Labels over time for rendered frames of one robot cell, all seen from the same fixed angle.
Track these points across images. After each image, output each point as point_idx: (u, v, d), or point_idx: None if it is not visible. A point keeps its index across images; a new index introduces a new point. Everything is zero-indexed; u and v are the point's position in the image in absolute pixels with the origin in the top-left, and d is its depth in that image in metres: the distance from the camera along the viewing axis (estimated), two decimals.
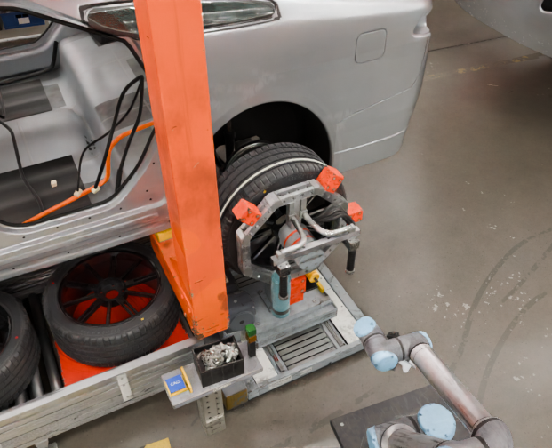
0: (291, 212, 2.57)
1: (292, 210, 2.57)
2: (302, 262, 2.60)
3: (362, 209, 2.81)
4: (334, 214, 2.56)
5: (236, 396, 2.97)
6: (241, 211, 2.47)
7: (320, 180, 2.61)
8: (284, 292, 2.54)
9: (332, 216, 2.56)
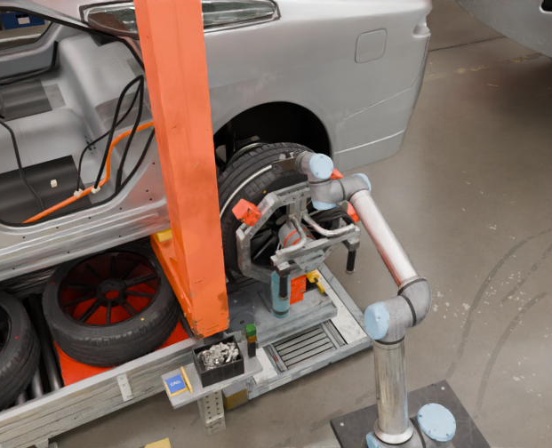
0: (291, 212, 2.57)
1: (292, 210, 2.57)
2: (302, 262, 2.60)
3: None
4: (334, 214, 2.56)
5: (236, 396, 2.97)
6: (241, 211, 2.47)
7: None
8: (284, 292, 2.54)
9: (332, 216, 2.56)
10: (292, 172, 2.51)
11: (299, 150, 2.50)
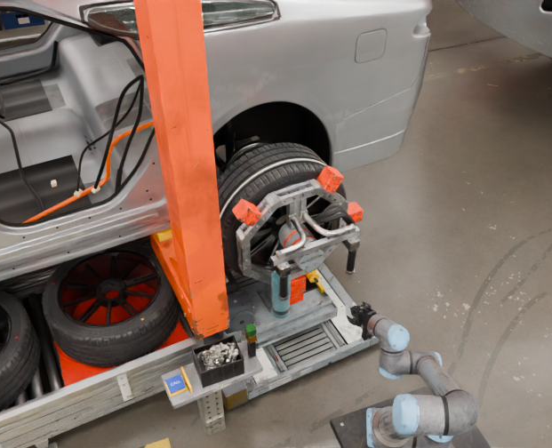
0: (291, 212, 2.57)
1: (292, 210, 2.57)
2: (302, 262, 2.60)
3: (362, 209, 2.81)
4: (335, 214, 2.55)
5: (236, 396, 2.97)
6: (241, 211, 2.47)
7: (320, 180, 2.61)
8: (284, 292, 2.54)
9: (332, 216, 2.56)
10: None
11: (354, 314, 2.49)
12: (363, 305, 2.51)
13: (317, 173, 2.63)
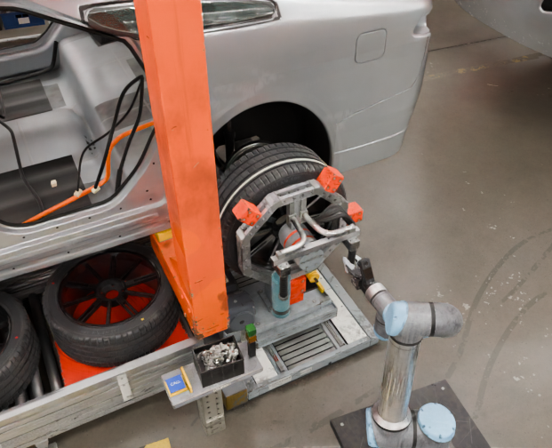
0: (291, 212, 2.57)
1: (292, 210, 2.57)
2: (302, 262, 2.60)
3: (362, 209, 2.81)
4: (335, 214, 2.55)
5: (236, 396, 2.97)
6: (241, 211, 2.47)
7: (320, 180, 2.61)
8: (284, 292, 2.54)
9: (332, 216, 2.56)
10: (353, 275, 2.58)
11: None
12: (356, 283, 2.63)
13: (317, 173, 2.63)
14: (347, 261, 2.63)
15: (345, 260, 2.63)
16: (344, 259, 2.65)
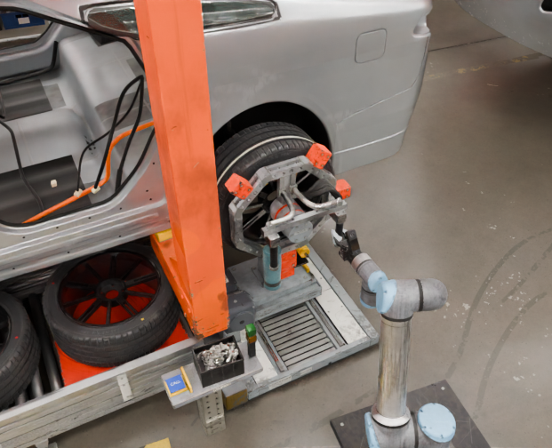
0: (281, 187, 2.70)
1: (283, 184, 2.70)
2: (292, 235, 2.73)
3: (349, 186, 2.94)
4: (323, 188, 2.68)
5: (236, 396, 2.97)
6: (233, 184, 2.60)
7: (308, 156, 2.74)
8: (274, 262, 2.67)
9: (320, 190, 2.69)
10: (340, 246, 2.70)
11: None
12: (343, 254, 2.76)
13: (307, 150, 2.76)
14: (334, 234, 2.76)
15: (333, 233, 2.76)
16: (332, 231, 2.77)
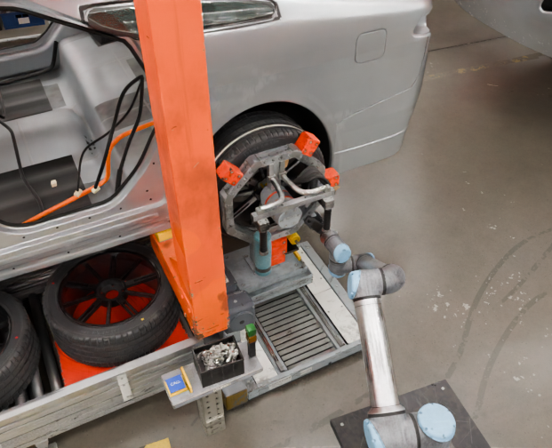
0: (270, 173, 2.77)
1: (272, 172, 2.77)
2: (281, 220, 2.80)
3: (339, 173, 3.01)
4: (311, 175, 2.75)
5: (236, 396, 2.97)
6: (223, 171, 2.67)
7: (298, 144, 2.81)
8: (263, 246, 2.74)
9: (308, 177, 2.76)
10: (309, 228, 3.11)
11: None
12: None
13: (296, 139, 2.83)
14: None
15: None
16: None
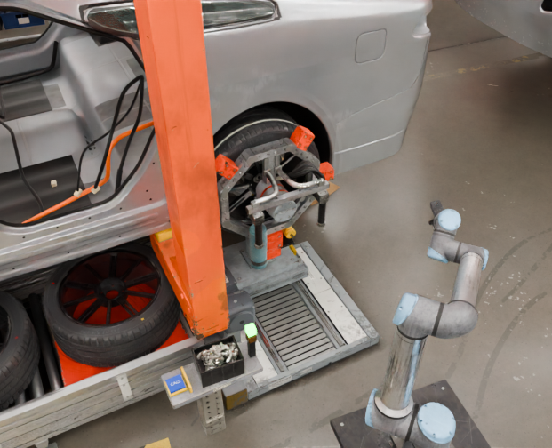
0: (266, 168, 2.81)
1: (267, 165, 2.80)
2: (276, 214, 2.83)
3: (333, 168, 3.04)
4: (306, 169, 2.79)
5: (236, 396, 2.97)
6: (219, 164, 2.70)
7: (292, 138, 2.84)
8: (259, 240, 2.77)
9: (303, 171, 2.79)
10: (429, 221, 2.72)
11: None
12: None
13: (291, 132, 2.86)
14: None
15: None
16: None
